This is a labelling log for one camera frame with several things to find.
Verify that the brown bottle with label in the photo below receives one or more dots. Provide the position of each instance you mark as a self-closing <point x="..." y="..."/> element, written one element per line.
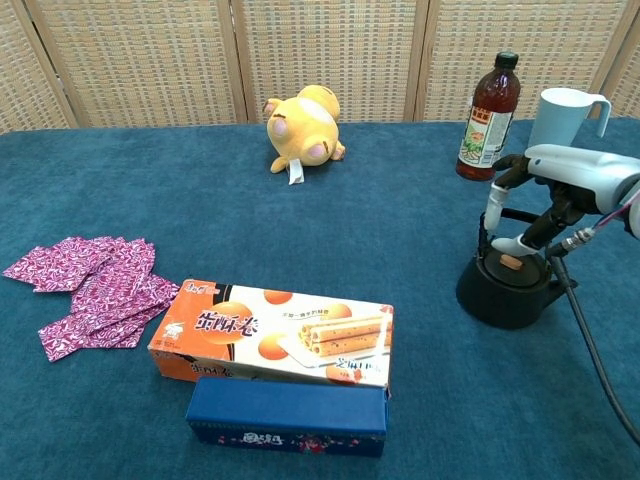
<point x="487" y="115"/>

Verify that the black kettle lid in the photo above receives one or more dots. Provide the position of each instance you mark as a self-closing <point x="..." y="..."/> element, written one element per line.
<point x="500" y="272"/>

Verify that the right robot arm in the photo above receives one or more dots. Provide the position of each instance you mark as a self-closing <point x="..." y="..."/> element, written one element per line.
<point x="632" y="205"/>

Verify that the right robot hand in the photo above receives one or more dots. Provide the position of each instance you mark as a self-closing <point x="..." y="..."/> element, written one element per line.
<point x="575" y="170"/>

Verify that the light blue plastic mug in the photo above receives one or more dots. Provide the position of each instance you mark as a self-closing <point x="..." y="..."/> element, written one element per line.
<point x="557" y="120"/>

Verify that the orange egg roll box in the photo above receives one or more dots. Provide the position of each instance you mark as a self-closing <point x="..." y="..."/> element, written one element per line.
<point x="235" y="325"/>

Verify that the purple patterned sachet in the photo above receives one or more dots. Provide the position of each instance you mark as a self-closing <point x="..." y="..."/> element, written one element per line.
<point x="135" y="305"/>
<point x="120" y="280"/>
<point x="85" y="335"/>
<point x="55" y="265"/>

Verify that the yellow plush toy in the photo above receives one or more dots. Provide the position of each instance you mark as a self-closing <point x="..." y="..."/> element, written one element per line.
<point x="305" y="127"/>

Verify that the dark blue rectangular box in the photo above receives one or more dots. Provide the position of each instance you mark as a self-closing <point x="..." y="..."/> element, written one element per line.
<point x="285" y="405"/>

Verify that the blue table cloth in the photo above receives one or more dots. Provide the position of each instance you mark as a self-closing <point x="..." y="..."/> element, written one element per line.
<point x="350" y="225"/>

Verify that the woven folding screen panel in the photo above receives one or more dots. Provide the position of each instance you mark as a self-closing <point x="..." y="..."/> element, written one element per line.
<point x="20" y="75"/>
<point x="330" y="45"/>
<point x="140" y="60"/>
<point x="627" y="85"/>
<point x="550" y="40"/>

